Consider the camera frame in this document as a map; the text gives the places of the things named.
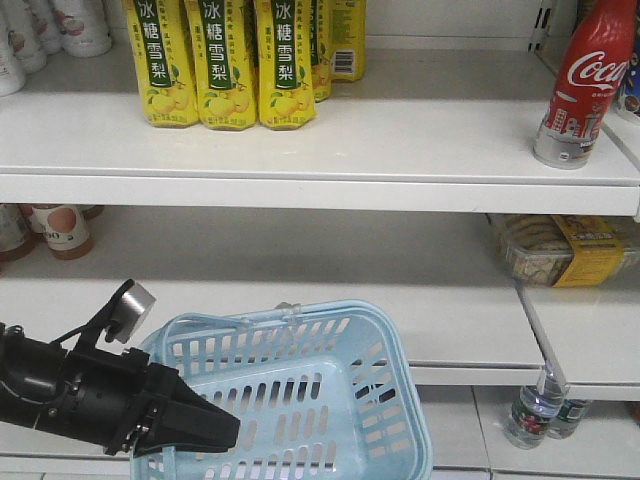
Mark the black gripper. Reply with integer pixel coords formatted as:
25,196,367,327
67,348,241,458

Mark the light blue plastic basket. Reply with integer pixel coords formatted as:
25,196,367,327
130,300,433,479

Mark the red coca cola bottle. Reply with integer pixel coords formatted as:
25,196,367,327
533,0,637,169

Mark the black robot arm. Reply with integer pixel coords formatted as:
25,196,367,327
1,326,240,457

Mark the orange juice bottle front right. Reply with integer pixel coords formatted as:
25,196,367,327
32,204,94,260

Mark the orange juice bottle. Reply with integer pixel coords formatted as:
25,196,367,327
32,204,94,260
1,203,35,262

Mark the orange juice bottle front middle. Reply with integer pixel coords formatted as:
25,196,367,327
1,203,35,262

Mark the white store shelving unit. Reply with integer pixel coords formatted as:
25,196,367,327
1,1,639,479

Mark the yellow pear drink bottle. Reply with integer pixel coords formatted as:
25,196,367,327
185,0,258,131
254,0,316,130
122,0,199,128

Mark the clear water bottle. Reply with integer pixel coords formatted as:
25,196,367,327
504,371,565,450
547,399,593,440

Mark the white peach drink bottle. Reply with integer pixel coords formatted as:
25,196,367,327
51,0,112,58
1,0,62,74

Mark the clear cookie box yellow label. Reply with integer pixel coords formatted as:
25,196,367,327
488,214,639,287

